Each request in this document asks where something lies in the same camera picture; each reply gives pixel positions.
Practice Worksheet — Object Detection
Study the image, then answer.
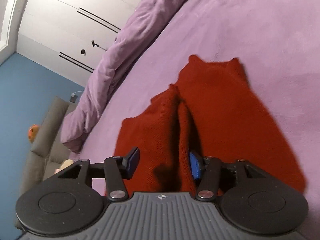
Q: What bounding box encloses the red knit cardigan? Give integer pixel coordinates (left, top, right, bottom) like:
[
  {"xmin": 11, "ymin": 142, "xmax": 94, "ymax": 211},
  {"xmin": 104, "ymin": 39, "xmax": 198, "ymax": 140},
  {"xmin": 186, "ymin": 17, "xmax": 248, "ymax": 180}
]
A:
[{"xmin": 114, "ymin": 55, "xmax": 306, "ymax": 193}]

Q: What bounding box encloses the white charger with cable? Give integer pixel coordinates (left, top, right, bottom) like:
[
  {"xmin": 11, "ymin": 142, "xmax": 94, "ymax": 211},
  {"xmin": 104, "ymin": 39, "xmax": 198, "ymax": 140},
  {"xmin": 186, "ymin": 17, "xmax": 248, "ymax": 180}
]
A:
[{"xmin": 69, "ymin": 90, "xmax": 84, "ymax": 103}]

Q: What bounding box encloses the purple duvet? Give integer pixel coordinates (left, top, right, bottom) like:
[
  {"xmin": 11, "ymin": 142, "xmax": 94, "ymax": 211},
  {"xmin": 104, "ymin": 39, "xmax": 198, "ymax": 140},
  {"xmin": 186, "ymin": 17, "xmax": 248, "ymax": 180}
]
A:
[{"xmin": 61, "ymin": 0, "xmax": 186, "ymax": 153}]

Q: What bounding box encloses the orange plush toy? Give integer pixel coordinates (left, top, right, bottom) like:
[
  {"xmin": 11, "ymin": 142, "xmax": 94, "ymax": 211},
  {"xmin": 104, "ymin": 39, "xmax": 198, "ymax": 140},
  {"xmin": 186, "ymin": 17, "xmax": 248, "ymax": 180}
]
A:
[{"xmin": 28, "ymin": 125, "xmax": 40, "ymax": 143}]

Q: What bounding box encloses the pink plush pig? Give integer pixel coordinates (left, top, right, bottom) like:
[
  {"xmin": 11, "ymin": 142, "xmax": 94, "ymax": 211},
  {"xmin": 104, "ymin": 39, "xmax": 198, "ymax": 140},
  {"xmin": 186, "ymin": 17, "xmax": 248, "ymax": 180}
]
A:
[{"xmin": 54, "ymin": 159, "xmax": 74, "ymax": 174}]

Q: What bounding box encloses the white wardrobe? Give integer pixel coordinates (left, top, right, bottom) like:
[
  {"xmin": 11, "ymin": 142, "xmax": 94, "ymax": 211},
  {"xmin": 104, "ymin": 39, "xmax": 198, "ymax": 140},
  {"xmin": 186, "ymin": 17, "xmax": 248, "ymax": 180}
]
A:
[{"xmin": 17, "ymin": 0, "xmax": 141, "ymax": 86}]

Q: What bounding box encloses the grey upholstered headboard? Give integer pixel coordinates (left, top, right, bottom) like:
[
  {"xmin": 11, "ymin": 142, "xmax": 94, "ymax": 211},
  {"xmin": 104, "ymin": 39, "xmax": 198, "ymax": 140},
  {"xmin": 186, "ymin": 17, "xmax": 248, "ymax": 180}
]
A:
[{"xmin": 15, "ymin": 96, "xmax": 78, "ymax": 229}]

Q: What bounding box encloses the purple bed sheet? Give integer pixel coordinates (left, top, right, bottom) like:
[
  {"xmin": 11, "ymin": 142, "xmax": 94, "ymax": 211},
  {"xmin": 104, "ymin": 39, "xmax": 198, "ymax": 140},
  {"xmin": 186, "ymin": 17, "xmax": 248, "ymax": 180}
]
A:
[{"xmin": 74, "ymin": 0, "xmax": 319, "ymax": 239}]

